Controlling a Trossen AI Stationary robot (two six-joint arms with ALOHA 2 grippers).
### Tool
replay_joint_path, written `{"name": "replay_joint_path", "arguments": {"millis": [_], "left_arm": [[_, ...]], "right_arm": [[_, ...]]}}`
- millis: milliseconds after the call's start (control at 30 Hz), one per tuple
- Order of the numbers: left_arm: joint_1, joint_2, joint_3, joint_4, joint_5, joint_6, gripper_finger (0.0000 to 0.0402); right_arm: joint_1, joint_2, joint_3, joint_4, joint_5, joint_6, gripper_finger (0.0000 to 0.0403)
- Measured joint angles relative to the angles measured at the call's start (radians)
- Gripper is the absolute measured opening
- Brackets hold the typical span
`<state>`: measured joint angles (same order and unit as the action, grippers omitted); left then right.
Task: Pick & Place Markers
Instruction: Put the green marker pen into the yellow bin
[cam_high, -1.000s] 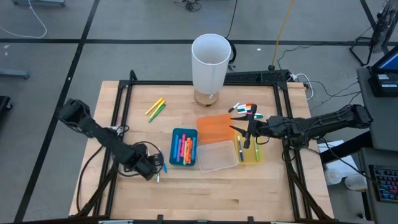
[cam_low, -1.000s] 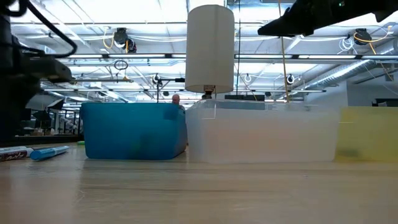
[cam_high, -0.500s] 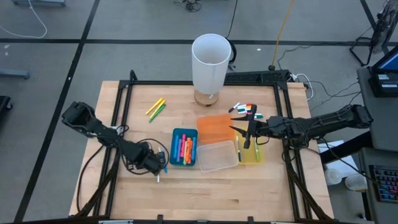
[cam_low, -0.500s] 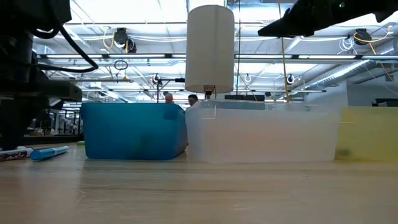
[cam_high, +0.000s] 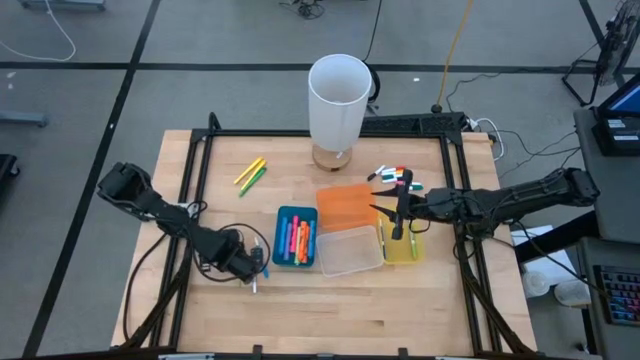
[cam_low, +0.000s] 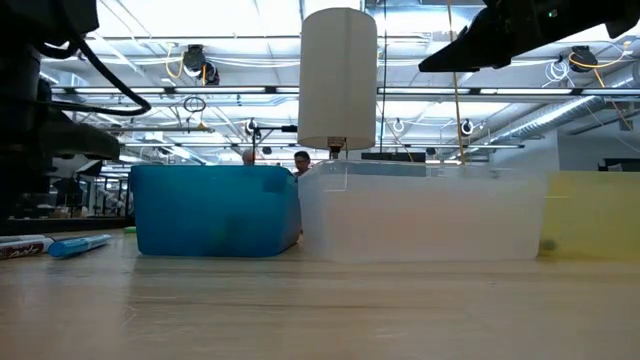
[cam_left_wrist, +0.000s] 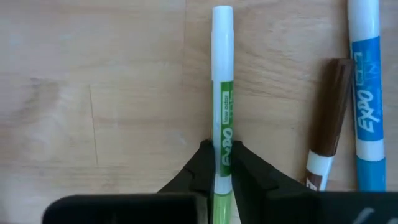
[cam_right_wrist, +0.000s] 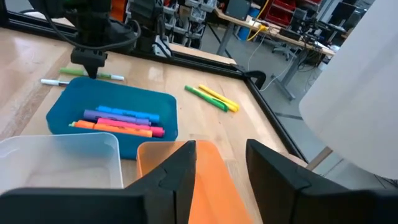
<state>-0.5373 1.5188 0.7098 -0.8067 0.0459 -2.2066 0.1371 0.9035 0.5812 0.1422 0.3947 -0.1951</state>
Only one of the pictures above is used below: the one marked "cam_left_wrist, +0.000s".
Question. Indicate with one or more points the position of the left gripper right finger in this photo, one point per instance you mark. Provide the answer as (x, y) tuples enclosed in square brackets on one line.
[(264, 199)]

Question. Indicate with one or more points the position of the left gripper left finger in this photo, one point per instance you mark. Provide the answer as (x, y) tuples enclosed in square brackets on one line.
[(199, 174)]

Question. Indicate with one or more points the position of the brown thin whiteboard marker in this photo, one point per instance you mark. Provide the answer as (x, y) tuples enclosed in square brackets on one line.
[(332, 109)]

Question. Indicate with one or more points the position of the green thin whiteboard marker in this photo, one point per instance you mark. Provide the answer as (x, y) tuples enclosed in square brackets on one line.
[(222, 62)]

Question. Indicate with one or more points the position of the blue thin whiteboard marker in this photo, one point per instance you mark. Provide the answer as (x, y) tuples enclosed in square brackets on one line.
[(368, 93)]

